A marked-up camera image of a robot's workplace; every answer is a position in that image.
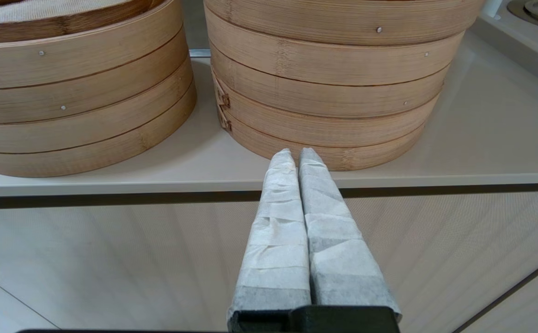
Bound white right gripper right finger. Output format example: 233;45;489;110
299;148;402;318

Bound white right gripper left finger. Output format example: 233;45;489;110
227;149;312;320

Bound bamboo steamer stack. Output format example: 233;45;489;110
209;28;465;173

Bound small bamboo steamer basket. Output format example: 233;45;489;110
0;0;198;179

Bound beige cabinet door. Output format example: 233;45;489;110
343;192;538;333
456;252;538;333
0;199;269;333

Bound steel plate with vent holes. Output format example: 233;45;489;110
182;0;212;58

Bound thin white pole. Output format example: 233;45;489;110
482;0;503;18

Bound round white liner cloth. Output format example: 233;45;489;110
0;0;133;25

